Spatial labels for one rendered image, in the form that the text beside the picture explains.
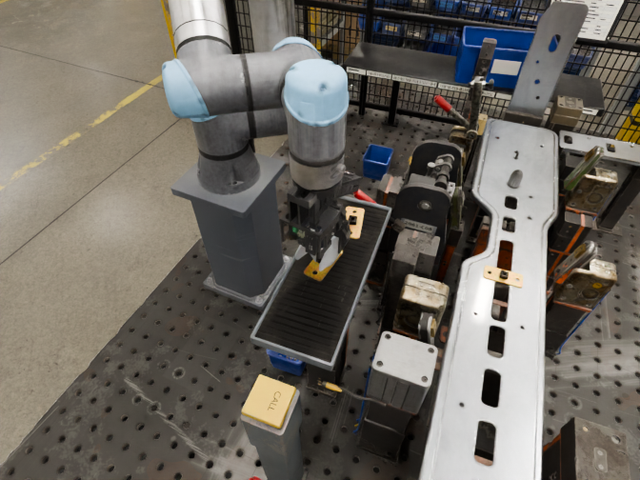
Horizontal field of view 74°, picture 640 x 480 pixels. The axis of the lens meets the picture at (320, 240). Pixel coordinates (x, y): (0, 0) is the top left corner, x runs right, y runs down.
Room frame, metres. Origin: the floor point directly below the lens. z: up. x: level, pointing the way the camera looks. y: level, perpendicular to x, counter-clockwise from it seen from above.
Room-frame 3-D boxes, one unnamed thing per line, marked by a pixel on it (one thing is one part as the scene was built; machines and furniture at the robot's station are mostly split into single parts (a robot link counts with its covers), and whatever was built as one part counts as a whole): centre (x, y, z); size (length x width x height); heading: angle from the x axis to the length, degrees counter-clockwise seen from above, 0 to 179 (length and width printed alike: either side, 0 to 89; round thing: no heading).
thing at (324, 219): (0.47, 0.01, 1.32); 0.09 x 0.08 x 0.12; 149
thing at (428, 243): (0.62, -0.22, 0.89); 0.13 x 0.11 x 0.38; 69
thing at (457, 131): (1.08, -0.42, 0.88); 0.07 x 0.06 x 0.35; 69
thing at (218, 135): (0.82, 0.21, 1.27); 0.13 x 0.12 x 0.14; 103
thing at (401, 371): (0.33, -0.14, 0.90); 0.13 x 0.10 x 0.41; 69
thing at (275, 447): (0.24, 0.07, 0.92); 0.08 x 0.08 x 0.44; 69
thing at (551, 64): (1.26, -0.68, 1.17); 0.12 x 0.01 x 0.34; 69
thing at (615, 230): (1.03, -0.99, 0.84); 0.11 x 0.06 x 0.29; 69
